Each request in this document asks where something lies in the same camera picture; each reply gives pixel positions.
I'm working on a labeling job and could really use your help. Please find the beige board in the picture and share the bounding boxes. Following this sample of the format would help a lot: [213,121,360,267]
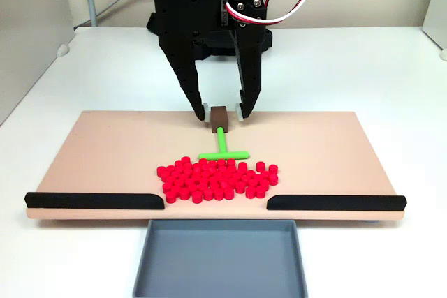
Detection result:
[26,110,408,223]

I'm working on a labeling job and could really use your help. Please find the grey panel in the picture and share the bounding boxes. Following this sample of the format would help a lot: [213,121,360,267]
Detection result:
[0,0,76,126]

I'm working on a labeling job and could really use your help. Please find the grey tray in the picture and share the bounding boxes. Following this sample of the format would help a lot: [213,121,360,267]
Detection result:
[131,219,310,298]

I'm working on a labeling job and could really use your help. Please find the green tool brown handle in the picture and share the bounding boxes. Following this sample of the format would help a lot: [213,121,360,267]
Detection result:
[197,105,251,161]

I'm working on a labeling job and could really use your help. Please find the black rail strip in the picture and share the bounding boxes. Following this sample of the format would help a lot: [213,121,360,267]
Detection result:
[24,191,166,211]
[265,193,408,211]

